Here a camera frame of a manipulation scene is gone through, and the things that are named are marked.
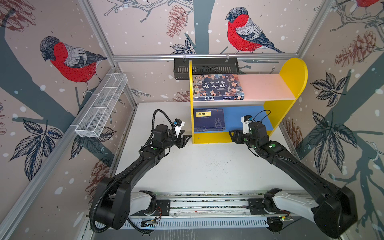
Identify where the blue book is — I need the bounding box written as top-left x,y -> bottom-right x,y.
194,128 -> 226,133
194,108 -> 226,129

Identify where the large illustrated box book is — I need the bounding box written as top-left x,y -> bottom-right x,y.
193,74 -> 245,101

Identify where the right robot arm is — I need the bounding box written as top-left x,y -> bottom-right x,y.
229,122 -> 358,239

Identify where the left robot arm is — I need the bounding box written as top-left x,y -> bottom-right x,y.
89,119 -> 191,233

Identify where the yellow pink blue bookshelf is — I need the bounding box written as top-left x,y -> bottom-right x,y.
191,58 -> 308,135

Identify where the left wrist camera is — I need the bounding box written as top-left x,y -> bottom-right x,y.
174,119 -> 185,137

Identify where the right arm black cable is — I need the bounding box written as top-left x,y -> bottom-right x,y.
251,109 -> 272,122

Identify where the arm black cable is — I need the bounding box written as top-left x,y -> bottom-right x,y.
251,109 -> 272,122
151,108 -> 175,136

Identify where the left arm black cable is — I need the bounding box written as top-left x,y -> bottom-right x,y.
151,108 -> 175,136

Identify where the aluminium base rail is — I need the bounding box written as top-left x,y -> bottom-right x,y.
80,191 -> 325,230

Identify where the black slotted wall basket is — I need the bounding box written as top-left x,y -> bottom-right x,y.
174,58 -> 240,80

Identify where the white wire mesh basket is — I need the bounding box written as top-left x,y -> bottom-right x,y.
75,73 -> 128,138

